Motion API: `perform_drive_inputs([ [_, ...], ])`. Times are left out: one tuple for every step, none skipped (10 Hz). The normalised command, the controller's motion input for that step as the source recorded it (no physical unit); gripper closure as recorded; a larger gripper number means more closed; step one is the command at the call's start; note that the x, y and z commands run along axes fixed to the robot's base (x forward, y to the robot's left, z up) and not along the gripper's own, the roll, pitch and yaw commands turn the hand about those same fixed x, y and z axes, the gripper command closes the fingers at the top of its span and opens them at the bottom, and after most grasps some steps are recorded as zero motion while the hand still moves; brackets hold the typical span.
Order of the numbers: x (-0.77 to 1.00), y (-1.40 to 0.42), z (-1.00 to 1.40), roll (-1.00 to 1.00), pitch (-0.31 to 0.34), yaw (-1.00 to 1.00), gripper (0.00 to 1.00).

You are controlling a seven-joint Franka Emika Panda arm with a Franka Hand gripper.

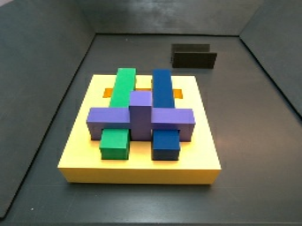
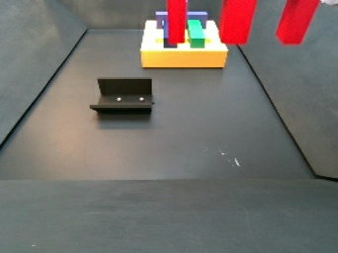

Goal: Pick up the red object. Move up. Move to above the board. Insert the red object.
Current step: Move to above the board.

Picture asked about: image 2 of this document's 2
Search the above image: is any red three-legged block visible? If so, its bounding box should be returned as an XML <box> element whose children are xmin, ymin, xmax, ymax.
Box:
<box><xmin>167</xmin><ymin>0</ymin><xmax>319</xmax><ymax>44</ymax></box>

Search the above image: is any yellow puzzle board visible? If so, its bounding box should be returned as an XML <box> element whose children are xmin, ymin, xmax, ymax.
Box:
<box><xmin>140</xmin><ymin>20</ymin><xmax>228</xmax><ymax>68</ymax></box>

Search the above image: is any dark blue block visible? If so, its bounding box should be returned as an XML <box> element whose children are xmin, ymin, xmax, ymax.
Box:
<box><xmin>163</xmin><ymin>21</ymin><xmax>176</xmax><ymax>48</ymax></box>

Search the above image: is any green block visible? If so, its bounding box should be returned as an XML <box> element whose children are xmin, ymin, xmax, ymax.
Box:
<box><xmin>187</xmin><ymin>20</ymin><xmax>204</xmax><ymax>48</ymax></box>

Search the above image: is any purple blue block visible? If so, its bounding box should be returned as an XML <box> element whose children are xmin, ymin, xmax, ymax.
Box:
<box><xmin>156</xmin><ymin>11</ymin><xmax>208</xmax><ymax>29</ymax></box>

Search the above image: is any black angle bracket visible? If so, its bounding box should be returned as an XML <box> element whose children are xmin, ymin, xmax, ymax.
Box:
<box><xmin>89</xmin><ymin>77</ymin><xmax>153</xmax><ymax>113</ymax></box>

